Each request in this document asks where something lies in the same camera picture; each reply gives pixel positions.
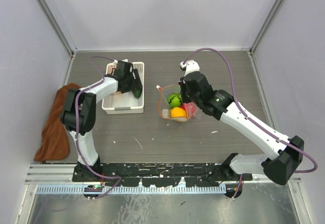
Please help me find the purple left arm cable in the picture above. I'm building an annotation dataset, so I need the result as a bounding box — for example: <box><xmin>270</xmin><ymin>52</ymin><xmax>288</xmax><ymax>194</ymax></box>
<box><xmin>75</xmin><ymin>55</ymin><xmax>122</xmax><ymax>200</ymax></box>

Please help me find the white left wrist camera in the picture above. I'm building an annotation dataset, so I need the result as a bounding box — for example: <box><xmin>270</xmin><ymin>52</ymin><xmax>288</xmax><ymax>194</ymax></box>
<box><xmin>106</xmin><ymin>63</ymin><xmax>116</xmax><ymax>74</ymax></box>

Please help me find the green striped ball fruit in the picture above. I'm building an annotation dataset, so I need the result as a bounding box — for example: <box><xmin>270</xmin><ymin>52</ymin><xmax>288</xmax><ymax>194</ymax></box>
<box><xmin>167</xmin><ymin>93</ymin><xmax>182</xmax><ymax>109</ymax></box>

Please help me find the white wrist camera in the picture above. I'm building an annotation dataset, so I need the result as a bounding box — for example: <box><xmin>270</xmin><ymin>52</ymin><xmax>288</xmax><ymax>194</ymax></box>
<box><xmin>180</xmin><ymin>60</ymin><xmax>200</xmax><ymax>76</ymax></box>
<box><xmin>106</xmin><ymin>63</ymin><xmax>116</xmax><ymax>74</ymax></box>

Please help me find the red apple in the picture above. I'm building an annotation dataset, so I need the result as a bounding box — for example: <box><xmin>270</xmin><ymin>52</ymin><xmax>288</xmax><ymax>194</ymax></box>
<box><xmin>181</xmin><ymin>102</ymin><xmax>198</xmax><ymax>117</ymax></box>

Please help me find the yellow lemon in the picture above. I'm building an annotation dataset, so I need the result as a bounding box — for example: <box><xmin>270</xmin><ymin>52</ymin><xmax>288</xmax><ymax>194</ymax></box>
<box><xmin>170</xmin><ymin>107</ymin><xmax>187</xmax><ymax>118</ymax></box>

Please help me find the slotted cable duct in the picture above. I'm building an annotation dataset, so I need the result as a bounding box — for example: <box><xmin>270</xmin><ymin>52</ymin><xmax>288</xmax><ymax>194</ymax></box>
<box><xmin>36</xmin><ymin>184</ymin><xmax>226</xmax><ymax>195</ymax></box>

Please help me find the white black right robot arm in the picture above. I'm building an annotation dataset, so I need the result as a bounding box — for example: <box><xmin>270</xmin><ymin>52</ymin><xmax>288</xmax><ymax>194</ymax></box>
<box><xmin>179</xmin><ymin>71</ymin><xmax>304</xmax><ymax>185</ymax></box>

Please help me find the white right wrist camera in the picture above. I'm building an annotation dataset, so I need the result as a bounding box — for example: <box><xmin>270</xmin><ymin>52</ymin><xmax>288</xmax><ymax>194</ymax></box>
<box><xmin>180</xmin><ymin>60</ymin><xmax>200</xmax><ymax>76</ymax></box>

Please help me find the aluminium frame post right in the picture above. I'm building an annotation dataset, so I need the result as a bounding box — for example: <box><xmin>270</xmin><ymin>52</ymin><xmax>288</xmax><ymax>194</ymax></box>
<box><xmin>250</xmin><ymin>0</ymin><xmax>297</xmax><ymax>56</ymax></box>

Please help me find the clear orange zip bag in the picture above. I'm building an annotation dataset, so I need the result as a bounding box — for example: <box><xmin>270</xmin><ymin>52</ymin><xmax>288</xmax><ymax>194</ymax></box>
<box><xmin>156</xmin><ymin>84</ymin><xmax>203</xmax><ymax>122</ymax></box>

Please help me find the aluminium frame post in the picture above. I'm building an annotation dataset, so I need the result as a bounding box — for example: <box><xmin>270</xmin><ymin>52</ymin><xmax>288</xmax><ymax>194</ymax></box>
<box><xmin>36</xmin><ymin>0</ymin><xmax>75</xmax><ymax>56</ymax></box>
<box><xmin>250</xmin><ymin>0</ymin><xmax>297</xmax><ymax>56</ymax></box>

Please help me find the aluminium frame post left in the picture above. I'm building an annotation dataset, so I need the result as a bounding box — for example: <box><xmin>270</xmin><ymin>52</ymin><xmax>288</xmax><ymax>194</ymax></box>
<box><xmin>36</xmin><ymin>0</ymin><xmax>75</xmax><ymax>56</ymax></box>

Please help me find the dark green avocado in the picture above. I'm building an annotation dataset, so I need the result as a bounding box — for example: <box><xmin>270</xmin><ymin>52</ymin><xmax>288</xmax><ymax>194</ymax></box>
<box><xmin>132</xmin><ymin>88</ymin><xmax>143</xmax><ymax>99</ymax></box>

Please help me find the white perforated plastic basket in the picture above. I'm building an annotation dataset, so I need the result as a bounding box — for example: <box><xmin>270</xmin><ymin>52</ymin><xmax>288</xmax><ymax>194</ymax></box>
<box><xmin>102</xmin><ymin>62</ymin><xmax>145</xmax><ymax>114</ymax></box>

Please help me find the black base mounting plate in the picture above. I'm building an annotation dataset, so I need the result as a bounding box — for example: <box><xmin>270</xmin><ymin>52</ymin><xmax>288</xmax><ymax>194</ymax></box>
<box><xmin>72</xmin><ymin>162</ymin><xmax>253</xmax><ymax>187</ymax></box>

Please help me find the brown cloth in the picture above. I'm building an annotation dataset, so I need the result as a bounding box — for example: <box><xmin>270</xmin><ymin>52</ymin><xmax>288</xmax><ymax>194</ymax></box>
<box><xmin>34</xmin><ymin>83</ymin><xmax>80</xmax><ymax>162</ymax></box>

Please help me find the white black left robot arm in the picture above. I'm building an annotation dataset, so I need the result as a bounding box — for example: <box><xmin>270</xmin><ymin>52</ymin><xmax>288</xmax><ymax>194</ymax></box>
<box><xmin>60</xmin><ymin>59</ymin><xmax>145</xmax><ymax>181</ymax></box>

